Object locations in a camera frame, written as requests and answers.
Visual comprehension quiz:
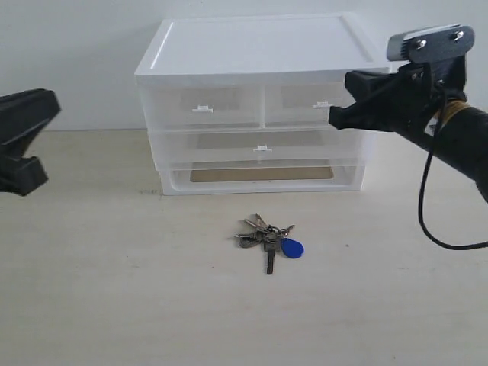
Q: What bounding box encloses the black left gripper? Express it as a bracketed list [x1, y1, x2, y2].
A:
[1, 88, 61, 197]

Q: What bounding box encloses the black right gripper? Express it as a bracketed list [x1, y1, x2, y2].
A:
[329, 56, 468, 143]

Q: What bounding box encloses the clear wide drawer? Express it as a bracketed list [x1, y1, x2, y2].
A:
[149, 129, 372, 170]

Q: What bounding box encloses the key bunch with blue fob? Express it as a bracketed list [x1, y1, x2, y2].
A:
[233, 213, 304, 275]

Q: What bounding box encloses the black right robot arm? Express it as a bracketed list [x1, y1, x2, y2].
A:
[328, 56, 487, 197]

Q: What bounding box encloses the white plastic drawer cabinet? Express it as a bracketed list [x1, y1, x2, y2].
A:
[135, 14, 390, 195]

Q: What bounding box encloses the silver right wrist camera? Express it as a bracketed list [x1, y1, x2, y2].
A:
[386, 24, 475, 65]

